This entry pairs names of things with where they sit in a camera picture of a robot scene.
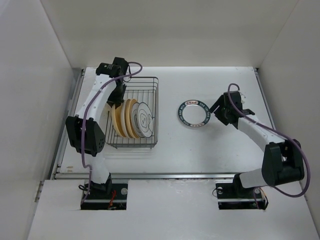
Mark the yellow bear plate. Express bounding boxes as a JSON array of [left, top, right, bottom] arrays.
[[111, 104, 126, 137]]

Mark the white plate green rim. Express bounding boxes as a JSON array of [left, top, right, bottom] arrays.
[[177, 99, 211, 128]]

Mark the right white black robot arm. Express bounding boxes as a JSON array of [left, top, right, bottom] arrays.
[[209, 91, 305, 197]]

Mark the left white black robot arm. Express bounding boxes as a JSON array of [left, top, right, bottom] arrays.
[[65, 57, 129, 199]]

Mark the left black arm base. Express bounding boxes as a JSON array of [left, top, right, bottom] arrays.
[[80, 183, 128, 211]]

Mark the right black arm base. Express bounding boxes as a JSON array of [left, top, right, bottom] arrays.
[[214, 173, 269, 211]]

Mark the white plastic cutlery holder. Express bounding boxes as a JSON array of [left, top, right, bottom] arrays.
[[105, 103, 112, 118]]

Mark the grey patterned plate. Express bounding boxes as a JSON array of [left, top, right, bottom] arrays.
[[132, 102, 142, 138]]

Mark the white plate black outline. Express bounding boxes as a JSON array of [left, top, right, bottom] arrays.
[[137, 102, 154, 138]]

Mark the black wire dish rack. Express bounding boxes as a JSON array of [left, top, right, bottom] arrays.
[[105, 76, 159, 149]]

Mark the metal rail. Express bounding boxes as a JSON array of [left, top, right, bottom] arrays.
[[49, 172, 237, 180]]

